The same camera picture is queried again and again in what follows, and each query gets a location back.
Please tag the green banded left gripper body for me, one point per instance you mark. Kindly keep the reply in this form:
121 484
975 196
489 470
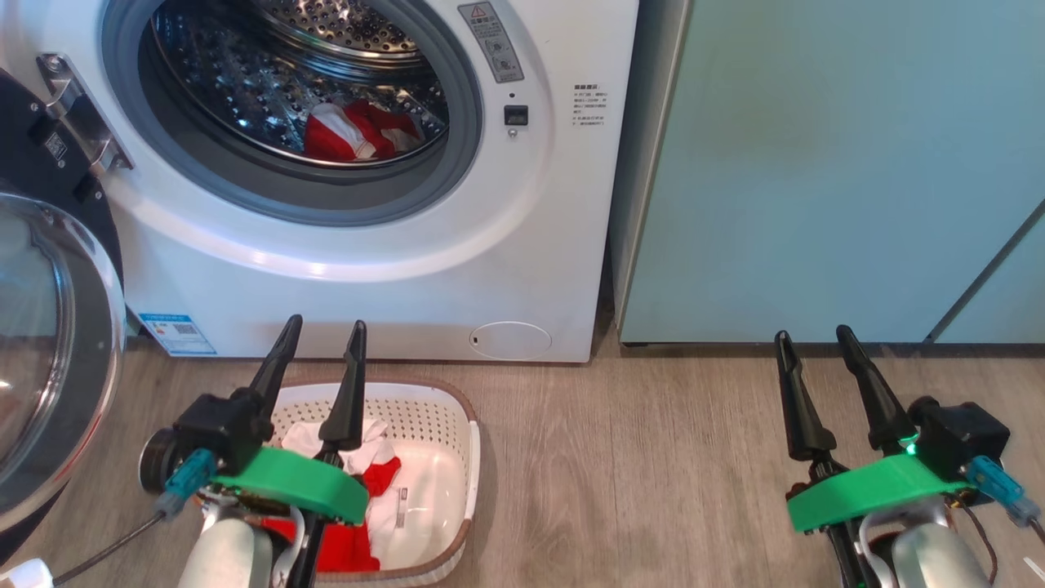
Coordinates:
302 482

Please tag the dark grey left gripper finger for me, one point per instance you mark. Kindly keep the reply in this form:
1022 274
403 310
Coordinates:
277 367
349 392

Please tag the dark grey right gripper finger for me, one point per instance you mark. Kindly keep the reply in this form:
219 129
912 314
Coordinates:
800 400
873 392

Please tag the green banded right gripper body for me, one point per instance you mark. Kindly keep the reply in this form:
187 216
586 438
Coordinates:
873 490

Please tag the red white garment with label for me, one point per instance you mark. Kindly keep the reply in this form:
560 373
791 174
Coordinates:
377 482

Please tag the dark grey washing machine door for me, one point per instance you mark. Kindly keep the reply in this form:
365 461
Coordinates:
90 351

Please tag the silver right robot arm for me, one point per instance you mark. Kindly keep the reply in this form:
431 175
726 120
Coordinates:
931 555

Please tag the white perforated laundry basket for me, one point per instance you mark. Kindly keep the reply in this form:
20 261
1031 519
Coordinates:
433 490

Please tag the white front-loading washing machine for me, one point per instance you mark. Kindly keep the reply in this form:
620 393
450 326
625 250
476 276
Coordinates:
522 245

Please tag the blue energy label sticker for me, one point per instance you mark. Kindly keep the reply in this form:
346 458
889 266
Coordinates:
177 334

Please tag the teal cabinet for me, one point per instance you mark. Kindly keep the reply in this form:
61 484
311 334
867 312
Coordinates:
816 163

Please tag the grey warning label sticker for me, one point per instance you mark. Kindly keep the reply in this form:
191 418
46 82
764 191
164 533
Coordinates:
491 45

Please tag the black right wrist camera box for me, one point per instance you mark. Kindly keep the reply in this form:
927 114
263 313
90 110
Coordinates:
959 437

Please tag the blue left camera plug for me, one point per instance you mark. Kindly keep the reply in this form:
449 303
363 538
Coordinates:
186 482

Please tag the blue camera plug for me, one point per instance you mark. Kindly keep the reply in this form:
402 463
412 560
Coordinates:
1004 488
186 482

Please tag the blue right camera plug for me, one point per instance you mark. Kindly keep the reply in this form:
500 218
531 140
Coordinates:
1004 488

